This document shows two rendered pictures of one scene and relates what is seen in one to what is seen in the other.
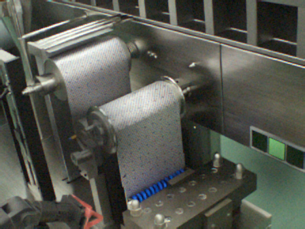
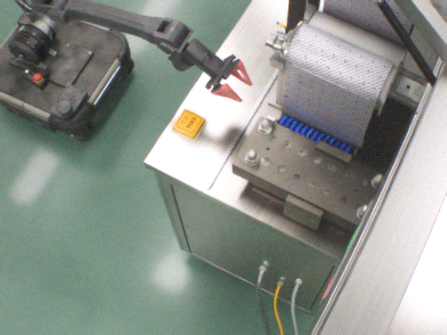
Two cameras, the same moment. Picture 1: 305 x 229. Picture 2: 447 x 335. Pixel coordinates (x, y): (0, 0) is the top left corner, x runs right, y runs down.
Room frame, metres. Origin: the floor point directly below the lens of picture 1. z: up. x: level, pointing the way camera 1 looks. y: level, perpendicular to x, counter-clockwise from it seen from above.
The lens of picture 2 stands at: (0.61, -0.63, 2.44)
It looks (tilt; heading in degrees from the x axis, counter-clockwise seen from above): 65 degrees down; 65
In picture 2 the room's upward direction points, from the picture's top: 5 degrees counter-clockwise
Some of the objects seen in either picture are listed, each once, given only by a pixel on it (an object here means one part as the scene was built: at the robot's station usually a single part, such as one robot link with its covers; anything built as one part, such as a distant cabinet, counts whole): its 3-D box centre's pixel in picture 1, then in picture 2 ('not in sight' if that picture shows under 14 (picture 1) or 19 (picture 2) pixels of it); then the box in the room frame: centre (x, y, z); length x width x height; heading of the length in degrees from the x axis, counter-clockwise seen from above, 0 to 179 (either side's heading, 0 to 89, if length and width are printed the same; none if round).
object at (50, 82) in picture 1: (47, 83); not in sight; (1.35, 0.21, 1.33); 0.06 x 0.06 x 0.06; 32
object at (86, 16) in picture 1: (53, 26); not in sight; (1.71, 0.20, 1.41); 0.30 x 0.04 x 0.04; 122
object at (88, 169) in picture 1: (94, 187); (282, 73); (1.16, 0.11, 1.05); 0.06 x 0.05 x 0.31; 122
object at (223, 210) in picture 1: (218, 221); (302, 213); (1.02, -0.23, 0.96); 0.10 x 0.03 x 0.11; 122
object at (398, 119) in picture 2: (146, 172); (347, 111); (1.28, -0.05, 1.00); 0.33 x 0.07 x 0.20; 122
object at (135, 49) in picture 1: (127, 52); not in sight; (1.52, -0.06, 1.33); 0.07 x 0.07 x 0.07; 32
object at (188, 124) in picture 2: not in sight; (188, 124); (0.89, 0.17, 0.91); 0.07 x 0.07 x 0.02; 32
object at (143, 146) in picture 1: (150, 144); (326, 101); (1.17, -0.07, 1.17); 0.23 x 0.01 x 0.18; 122
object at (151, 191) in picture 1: (161, 186); (317, 135); (1.15, -0.09, 1.03); 0.21 x 0.04 x 0.03; 122
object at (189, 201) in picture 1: (192, 200); (314, 176); (1.09, -0.17, 1.00); 0.40 x 0.16 x 0.06; 122
